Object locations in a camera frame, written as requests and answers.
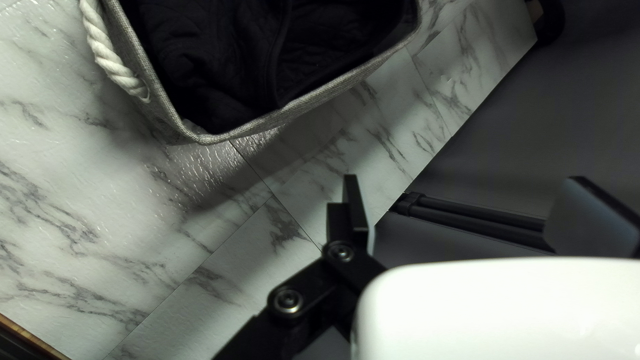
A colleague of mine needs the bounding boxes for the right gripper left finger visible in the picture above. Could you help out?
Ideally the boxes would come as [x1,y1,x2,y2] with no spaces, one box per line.
[212,174,388,360]

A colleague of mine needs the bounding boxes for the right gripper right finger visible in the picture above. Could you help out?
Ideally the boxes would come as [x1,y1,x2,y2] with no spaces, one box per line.
[545,175,640,259]

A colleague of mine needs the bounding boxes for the black sweatshirt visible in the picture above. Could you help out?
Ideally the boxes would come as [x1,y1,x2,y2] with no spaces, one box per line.
[119,0,419,135]

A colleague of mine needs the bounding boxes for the black frame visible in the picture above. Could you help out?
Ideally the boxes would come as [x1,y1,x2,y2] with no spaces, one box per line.
[389,0,567,252]

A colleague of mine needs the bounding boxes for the grey fabric basket rope handles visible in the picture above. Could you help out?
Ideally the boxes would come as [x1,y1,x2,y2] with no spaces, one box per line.
[78,0,422,146]

